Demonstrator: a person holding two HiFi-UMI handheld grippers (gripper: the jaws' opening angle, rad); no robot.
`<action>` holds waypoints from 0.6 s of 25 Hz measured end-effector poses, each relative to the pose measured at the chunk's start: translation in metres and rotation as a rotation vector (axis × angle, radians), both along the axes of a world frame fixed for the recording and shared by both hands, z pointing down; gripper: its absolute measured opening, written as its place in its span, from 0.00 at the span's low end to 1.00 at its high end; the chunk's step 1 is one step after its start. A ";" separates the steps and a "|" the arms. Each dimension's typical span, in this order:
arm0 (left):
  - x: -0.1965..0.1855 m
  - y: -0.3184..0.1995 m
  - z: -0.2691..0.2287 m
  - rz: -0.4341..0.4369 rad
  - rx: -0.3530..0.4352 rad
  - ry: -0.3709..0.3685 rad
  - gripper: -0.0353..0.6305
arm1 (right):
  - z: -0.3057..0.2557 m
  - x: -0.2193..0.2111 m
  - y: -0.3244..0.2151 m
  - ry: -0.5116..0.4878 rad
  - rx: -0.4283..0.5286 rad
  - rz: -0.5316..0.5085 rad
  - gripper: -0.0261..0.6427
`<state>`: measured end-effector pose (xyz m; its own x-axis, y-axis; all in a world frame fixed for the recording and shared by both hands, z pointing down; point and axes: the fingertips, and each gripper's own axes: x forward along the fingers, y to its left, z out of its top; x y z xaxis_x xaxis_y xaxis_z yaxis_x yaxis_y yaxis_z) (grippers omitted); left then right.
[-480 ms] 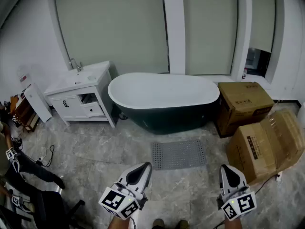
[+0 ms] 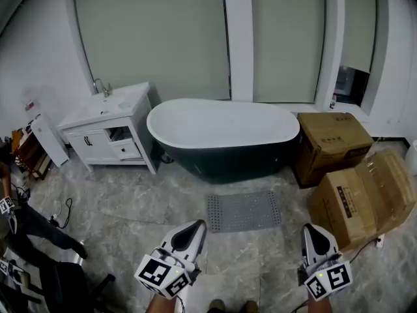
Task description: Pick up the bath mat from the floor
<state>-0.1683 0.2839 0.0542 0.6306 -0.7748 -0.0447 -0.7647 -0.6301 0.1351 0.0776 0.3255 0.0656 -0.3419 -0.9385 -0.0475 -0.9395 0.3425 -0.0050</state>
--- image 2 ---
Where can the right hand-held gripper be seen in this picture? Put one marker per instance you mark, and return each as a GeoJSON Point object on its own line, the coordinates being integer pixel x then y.
{"type": "Point", "coordinates": [329, 277]}

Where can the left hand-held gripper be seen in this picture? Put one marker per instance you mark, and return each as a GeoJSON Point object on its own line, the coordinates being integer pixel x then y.
{"type": "Point", "coordinates": [163, 274]}

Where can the grey perforated bath mat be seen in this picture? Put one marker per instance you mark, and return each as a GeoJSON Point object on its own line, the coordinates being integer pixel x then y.
{"type": "Point", "coordinates": [242, 211]}

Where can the person's left forearm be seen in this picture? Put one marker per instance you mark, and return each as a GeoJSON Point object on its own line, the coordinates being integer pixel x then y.
{"type": "Point", "coordinates": [163, 305]}

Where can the person's right forearm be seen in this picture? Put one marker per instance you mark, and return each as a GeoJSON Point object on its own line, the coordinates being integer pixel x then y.
{"type": "Point", "coordinates": [322, 306]}

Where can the large plastic wrapped cardboard box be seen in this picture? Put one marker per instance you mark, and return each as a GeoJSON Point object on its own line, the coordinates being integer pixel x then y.
{"type": "Point", "coordinates": [358, 201]}

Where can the person's left shoe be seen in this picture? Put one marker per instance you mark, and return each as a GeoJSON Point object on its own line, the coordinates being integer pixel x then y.
{"type": "Point", "coordinates": [216, 306]}

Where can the person's shoe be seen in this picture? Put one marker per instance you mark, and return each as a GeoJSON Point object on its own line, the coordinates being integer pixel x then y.
{"type": "Point", "coordinates": [250, 307]}
{"type": "Point", "coordinates": [216, 306]}

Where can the person's right shoe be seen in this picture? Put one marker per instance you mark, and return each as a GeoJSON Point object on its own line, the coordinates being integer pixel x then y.
{"type": "Point", "coordinates": [250, 307]}

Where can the brown cardboard box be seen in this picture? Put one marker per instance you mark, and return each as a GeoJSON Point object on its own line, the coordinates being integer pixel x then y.
{"type": "Point", "coordinates": [329, 142]}

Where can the dark green white bathtub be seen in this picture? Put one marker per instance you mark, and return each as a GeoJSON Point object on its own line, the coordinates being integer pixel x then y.
{"type": "Point", "coordinates": [221, 126]}

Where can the black office chair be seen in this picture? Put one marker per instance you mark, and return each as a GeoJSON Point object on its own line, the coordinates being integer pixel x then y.
{"type": "Point", "coordinates": [71, 285]}

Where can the white vanity cabinet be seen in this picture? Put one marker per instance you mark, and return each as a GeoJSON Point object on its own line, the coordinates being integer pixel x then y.
{"type": "Point", "coordinates": [107, 132]}

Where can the small bottle with red label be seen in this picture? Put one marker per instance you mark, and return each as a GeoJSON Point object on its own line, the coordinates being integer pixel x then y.
{"type": "Point", "coordinates": [332, 102]}

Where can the white flat panel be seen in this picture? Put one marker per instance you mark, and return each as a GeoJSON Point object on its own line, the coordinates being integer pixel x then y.
{"type": "Point", "coordinates": [49, 140]}

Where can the chrome faucet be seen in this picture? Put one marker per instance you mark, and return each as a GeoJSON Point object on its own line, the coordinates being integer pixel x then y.
{"type": "Point", "coordinates": [105, 89]}

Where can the wooden rack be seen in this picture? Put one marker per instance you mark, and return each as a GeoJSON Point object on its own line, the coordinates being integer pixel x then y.
{"type": "Point", "coordinates": [31, 156]}

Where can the wide grey roller blind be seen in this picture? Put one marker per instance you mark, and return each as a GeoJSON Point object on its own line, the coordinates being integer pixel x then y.
{"type": "Point", "coordinates": [153, 38]}

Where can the medium grey roller blind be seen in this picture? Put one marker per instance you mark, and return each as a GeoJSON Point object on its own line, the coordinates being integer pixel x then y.
{"type": "Point", "coordinates": [286, 41]}

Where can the white appliance with red label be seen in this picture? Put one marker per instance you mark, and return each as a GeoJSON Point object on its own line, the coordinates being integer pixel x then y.
{"type": "Point", "coordinates": [31, 104]}

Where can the narrow grey roller blind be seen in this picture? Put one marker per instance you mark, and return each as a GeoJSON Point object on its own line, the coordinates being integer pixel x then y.
{"type": "Point", "coordinates": [357, 24]}

